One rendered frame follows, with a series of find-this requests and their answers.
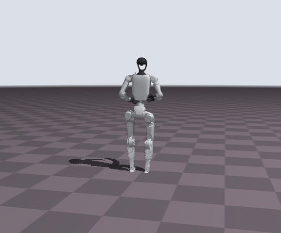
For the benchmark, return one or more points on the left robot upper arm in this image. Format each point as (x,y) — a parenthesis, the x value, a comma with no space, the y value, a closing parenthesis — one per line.
(125,85)

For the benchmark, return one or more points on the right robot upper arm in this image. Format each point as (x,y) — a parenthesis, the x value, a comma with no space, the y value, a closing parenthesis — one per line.
(156,86)

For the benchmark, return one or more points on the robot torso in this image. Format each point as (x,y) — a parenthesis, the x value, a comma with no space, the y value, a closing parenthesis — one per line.
(140,90)

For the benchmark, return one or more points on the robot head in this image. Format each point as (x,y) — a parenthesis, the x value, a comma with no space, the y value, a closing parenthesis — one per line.
(141,61)

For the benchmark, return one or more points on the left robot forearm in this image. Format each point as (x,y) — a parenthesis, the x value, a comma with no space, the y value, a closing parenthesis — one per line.
(126,98)

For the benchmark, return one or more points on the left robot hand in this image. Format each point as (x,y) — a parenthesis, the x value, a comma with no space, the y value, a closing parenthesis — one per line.
(133,101)

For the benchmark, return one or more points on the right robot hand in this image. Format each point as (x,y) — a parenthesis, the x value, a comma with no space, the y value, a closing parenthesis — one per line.
(151,98)

